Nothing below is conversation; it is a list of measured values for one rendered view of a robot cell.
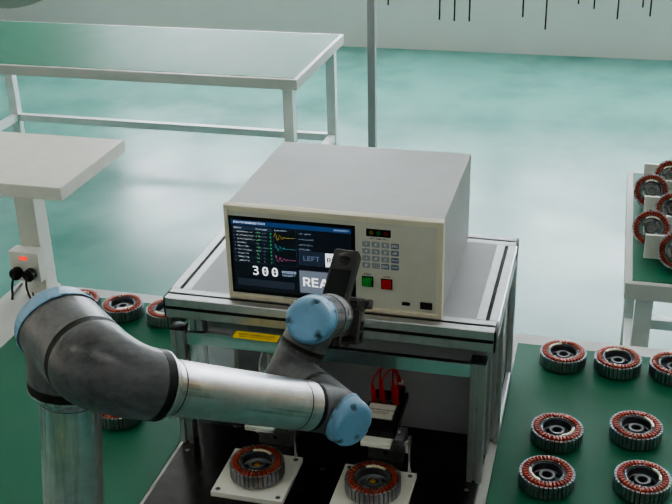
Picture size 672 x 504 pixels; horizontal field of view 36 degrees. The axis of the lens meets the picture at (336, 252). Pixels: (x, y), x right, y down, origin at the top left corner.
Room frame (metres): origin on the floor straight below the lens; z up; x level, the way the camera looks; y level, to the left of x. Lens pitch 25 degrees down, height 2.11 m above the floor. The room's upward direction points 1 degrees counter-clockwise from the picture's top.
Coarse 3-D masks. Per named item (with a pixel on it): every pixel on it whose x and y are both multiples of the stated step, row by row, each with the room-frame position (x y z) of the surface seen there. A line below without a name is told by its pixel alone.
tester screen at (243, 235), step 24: (240, 240) 1.88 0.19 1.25; (264, 240) 1.87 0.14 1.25; (288, 240) 1.85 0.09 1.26; (312, 240) 1.84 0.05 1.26; (336, 240) 1.83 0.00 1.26; (240, 264) 1.88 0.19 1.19; (264, 264) 1.87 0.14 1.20; (288, 264) 1.85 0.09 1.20; (240, 288) 1.88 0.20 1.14; (264, 288) 1.87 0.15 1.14
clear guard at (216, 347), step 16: (208, 336) 1.82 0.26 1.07; (224, 336) 1.81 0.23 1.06; (192, 352) 1.76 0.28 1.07; (208, 352) 1.75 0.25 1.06; (224, 352) 1.75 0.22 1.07; (240, 352) 1.75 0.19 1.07; (256, 352) 1.75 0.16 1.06; (272, 352) 1.75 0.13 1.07; (240, 368) 1.69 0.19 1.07; (256, 368) 1.69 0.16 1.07; (176, 416) 1.62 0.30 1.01; (288, 432) 1.56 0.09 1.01
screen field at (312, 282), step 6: (300, 270) 1.85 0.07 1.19; (300, 276) 1.85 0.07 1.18; (306, 276) 1.84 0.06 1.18; (312, 276) 1.84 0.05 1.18; (318, 276) 1.84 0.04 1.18; (324, 276) 1.83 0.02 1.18; (300, 282) 1.85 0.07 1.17; (306, 282) 1.84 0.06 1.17; (312, 282) 1.84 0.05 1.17; (318, 282) 1.84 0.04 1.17; (324, 282) 1.83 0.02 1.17; (300, 288) 1.85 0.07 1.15; (306, 288) 1.84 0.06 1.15; (312, 288) 1.84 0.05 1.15; (318, 288) 1.84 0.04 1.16
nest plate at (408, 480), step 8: (352, 464) 1.76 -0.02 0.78; (344, 472) 1.74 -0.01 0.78; (400, 472) 1.73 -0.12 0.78; (344, 480) 1.71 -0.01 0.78; (408, 480) 1.71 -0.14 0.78; (336, 488) 1.69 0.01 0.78; (344, 488) 1.69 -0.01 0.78; (408, 488) 1.68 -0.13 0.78; (336, 496) 1.66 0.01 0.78; (344, 496) 1.66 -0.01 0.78; (400, 496) 1.66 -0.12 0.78; (408, 496) 1.66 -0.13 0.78
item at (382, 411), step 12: (408, 396) 1.85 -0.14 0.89; (372, 408) 1.76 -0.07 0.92; (384, 408) 1.76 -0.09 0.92; (396, 408) 1.76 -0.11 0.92; (372, 420) 1.72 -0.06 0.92; (384, 420) 1.72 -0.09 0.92; (396, 420) 1.74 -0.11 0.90; (372, 432) 1.72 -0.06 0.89; (384, 432) 1.72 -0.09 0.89; (396, 432) 1.73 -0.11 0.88; (360, 444) 1.71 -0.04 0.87; (372, 444) 1.70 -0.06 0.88; (384, 444) 1.69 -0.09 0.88
